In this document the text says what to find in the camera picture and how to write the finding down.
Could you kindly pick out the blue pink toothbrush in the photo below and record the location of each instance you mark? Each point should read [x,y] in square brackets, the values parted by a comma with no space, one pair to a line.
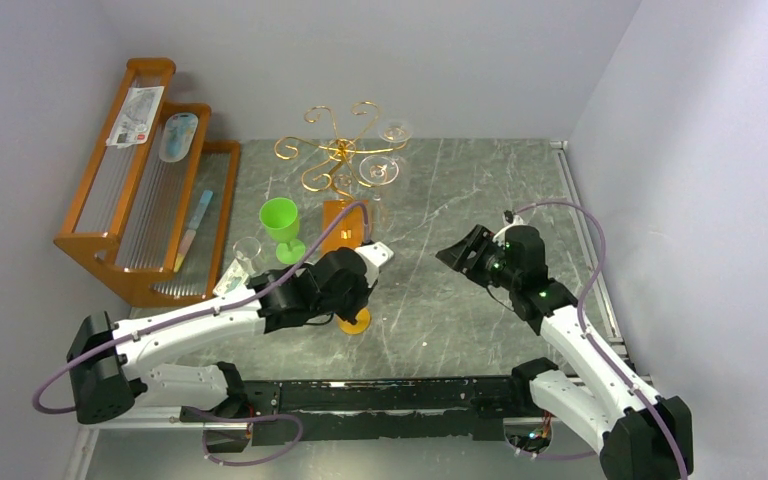
[191,229]

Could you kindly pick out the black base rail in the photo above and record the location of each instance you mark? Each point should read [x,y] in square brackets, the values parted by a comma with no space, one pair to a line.
[274,412]

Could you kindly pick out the white packaged item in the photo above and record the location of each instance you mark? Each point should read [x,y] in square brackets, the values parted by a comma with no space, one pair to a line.
[136,116]

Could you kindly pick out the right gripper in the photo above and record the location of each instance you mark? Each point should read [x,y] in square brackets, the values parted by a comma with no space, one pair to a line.
[475,253]

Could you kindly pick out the small clear glass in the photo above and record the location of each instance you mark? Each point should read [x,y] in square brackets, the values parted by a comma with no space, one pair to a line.
[247,252]

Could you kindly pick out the orange plastic goblet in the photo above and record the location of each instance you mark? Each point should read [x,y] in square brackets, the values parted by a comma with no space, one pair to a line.
[358,325]

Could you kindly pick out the gold wire glass rack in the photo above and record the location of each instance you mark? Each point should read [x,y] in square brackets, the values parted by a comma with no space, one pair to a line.
[336,172]

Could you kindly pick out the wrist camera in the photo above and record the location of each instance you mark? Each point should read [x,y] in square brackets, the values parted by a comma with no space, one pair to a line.
[375,256]
[510,219]

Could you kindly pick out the small white packet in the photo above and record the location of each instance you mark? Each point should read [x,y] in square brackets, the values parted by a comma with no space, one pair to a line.
[236,275]

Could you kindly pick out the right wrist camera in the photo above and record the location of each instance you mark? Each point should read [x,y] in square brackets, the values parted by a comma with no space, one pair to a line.
[510,219]

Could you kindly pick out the green plastic goblet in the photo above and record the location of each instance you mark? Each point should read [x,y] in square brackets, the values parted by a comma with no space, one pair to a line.
[280,218]

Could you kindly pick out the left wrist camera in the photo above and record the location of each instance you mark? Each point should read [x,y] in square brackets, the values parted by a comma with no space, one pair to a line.
[375,256]

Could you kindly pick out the clear wine glass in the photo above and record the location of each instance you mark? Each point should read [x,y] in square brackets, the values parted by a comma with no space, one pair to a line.
[396,132]
[379,176]

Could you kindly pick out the blue packaged item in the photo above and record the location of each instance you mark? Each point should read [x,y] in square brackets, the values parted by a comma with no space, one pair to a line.
[177,137]

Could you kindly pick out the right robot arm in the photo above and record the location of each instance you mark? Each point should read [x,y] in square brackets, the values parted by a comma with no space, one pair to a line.
[635,431]

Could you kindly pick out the wooden rack base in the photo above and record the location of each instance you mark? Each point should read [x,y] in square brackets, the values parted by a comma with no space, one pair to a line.
[349,232]

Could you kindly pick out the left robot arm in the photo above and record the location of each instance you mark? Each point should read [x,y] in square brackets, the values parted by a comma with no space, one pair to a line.
[132,362]

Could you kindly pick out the orange wooden shelf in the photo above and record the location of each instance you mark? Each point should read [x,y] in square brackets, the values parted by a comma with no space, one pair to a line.
[131,210]

